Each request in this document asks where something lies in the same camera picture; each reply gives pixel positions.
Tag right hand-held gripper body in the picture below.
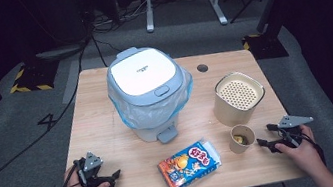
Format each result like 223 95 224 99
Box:
271 111 318 152

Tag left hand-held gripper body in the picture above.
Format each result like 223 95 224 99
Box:
72 149 113 187

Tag dark and yellow food scraps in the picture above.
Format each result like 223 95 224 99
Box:
233 132 250 147

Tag brown paper cup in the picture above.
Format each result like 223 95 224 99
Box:
225 121 259 156

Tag beige canister with perforated strainer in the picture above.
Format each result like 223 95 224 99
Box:
207 67 271 130

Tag blue and orange snack packet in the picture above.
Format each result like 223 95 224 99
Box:
154 136 227 187

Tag white grey pedal trash bin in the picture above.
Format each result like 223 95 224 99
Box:
100 38 203 152

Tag person's right hand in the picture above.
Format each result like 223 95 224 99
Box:
272 122 325 181

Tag clear blue-trimmed bin liner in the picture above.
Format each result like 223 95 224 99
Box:
105 66 200 136

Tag grey floor tape strip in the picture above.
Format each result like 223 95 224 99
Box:
55 59 88 106

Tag black stand with base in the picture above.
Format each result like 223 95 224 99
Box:
235 0 310 64

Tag dark round table grommet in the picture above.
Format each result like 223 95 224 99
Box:
195 63 210 74

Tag black yellow-striped stand base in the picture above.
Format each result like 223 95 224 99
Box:
5 58 64 97

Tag long black floor cable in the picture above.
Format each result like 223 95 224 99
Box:
0 33 117 187

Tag bundle of floor cables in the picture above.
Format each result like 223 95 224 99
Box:
85 0 158 37

